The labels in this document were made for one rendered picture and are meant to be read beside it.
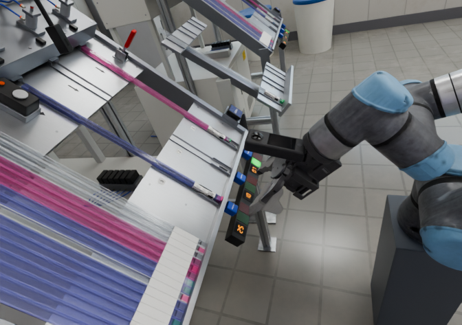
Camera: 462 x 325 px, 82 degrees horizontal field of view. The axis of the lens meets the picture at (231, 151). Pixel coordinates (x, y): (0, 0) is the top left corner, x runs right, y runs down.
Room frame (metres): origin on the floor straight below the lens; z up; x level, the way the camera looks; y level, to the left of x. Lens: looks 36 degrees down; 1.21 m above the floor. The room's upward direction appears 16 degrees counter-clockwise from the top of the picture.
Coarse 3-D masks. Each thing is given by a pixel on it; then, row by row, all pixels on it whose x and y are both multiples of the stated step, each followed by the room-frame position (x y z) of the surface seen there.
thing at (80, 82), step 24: (96, 48) 0.85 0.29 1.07; (48, 72) 0.69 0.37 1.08; (72, 72) 0.72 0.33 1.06; (96, 72) 0.76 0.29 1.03; (72, 96) 0.64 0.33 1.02; (96, 96) 0.67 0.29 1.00; (0, 120) 0.52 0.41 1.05; (48, 120) 0.56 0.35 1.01; (72, 120) 0.57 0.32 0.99; (48, 144) 0.50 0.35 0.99
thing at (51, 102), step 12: (24, 84) 0.62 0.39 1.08; (36, 96) 0.60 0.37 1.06; (48, 96) 0.60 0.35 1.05; (60, 108) 0.58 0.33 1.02; (84, 120) 0.57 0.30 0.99; (96, 132) 0.56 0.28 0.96; (108, 132) 0.56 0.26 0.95; (120, 144) 0.54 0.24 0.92; (144, 156) 0.53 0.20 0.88; (168, 168) 0.52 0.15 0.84; (180, 180) 0.50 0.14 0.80; (192, 180) 0.50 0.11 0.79
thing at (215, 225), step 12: (240, 144) 0.68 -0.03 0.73; (240, 156) 0.63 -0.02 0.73; (228, 180) 0.53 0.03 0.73; (228, 192) 0.49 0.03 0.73; (216, 216) 0.42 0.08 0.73; (216, 228) 0.39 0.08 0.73; (204, 252) 0.34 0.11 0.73; (204, 264) 0.31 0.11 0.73; (192, 288) 0.27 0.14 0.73; (192, 300) 0.25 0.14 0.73; (180, 324) 0.21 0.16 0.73
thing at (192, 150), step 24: (216, 120) 0.76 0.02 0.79; (168, 144) 0.60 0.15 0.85; (192, 144) 0.63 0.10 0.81; (216, 144) 0.66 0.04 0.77; (192, 168) 0.55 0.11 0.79; (216, 168) 0.58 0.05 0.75; (144, 192) 0.45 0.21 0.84; (168, 192) 0.47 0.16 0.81; (192, 192) 0.48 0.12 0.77; (216, 192) 0.50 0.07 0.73; (168, 216) 0.41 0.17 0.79; (192, 216) 0.42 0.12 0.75
